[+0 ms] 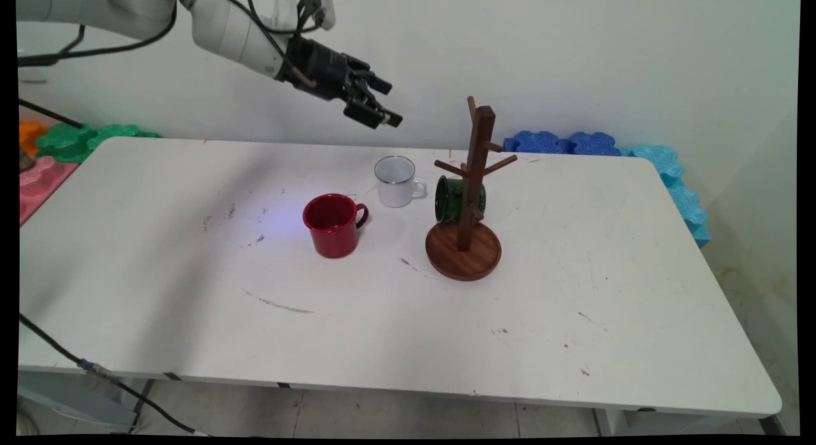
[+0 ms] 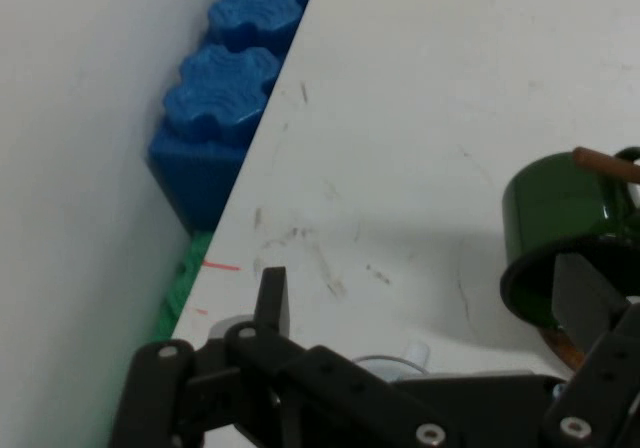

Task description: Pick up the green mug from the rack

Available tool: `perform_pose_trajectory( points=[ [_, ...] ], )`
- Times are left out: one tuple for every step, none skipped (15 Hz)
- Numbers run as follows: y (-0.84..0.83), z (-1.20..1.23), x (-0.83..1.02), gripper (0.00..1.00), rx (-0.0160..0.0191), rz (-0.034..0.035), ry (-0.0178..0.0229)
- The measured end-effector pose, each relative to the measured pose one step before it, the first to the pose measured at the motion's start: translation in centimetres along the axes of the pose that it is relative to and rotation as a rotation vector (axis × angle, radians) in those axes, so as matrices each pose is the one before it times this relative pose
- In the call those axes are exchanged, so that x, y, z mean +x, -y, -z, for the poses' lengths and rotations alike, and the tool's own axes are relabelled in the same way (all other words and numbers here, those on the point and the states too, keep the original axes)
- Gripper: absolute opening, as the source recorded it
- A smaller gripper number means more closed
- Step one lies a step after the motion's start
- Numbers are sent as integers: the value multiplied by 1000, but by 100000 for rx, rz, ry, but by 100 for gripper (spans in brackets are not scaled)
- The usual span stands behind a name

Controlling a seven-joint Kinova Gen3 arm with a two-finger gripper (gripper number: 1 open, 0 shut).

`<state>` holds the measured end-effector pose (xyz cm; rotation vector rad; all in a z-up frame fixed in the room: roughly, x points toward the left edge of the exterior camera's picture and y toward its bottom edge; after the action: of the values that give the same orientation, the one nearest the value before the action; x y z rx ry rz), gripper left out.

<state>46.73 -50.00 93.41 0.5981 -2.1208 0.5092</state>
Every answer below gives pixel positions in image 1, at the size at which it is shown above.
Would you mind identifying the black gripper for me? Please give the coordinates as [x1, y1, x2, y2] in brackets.
[277, 36, 404, 129]

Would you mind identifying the green enamel mug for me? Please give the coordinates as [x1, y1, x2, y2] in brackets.
[435, 175, 487, 225]

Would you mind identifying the white enamel mug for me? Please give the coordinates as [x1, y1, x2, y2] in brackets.
[374, 156, 427, 208]

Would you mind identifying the red enamel mug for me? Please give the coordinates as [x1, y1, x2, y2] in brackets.
[302, 194, 369, 259]

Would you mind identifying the dark blue foam tile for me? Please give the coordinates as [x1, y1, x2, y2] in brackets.
[503, 131, 572, 155]
[567, 131, 622, 157]

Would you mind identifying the brown wooden mug tree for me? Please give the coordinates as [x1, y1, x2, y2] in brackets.
[425, 96, 518, 282]

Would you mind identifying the green foam tile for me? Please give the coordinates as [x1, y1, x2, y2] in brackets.
[88, 124, 161, 150]
[35, 124, 98, 164]

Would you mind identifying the thin black rod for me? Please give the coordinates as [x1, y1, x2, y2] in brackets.
[18, 98, 84, 129]

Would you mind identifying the pink foam tile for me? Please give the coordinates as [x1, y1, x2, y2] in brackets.
[18, 156, 80, 227]

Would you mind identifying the orange foam tile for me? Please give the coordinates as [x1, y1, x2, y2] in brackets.
[18, 120, 49, 156]

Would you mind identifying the grey table leg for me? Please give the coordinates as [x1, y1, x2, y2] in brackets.
[129, 379, 155, 434]

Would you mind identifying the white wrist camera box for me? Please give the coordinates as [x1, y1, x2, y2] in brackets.
[274, 0, 337, 33]

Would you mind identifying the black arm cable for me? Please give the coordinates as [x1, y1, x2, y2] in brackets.
[18, 0, 323, 89]

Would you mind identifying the black floor cable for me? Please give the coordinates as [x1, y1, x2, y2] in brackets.
[18, 314, 212, 437]

